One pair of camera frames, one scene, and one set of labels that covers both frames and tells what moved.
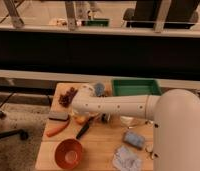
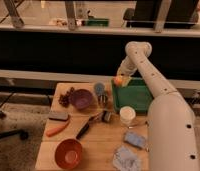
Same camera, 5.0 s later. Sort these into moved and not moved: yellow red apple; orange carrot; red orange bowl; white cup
Moved: yellow red apple
Not moved: white cup; red orange bowl; orange carrot
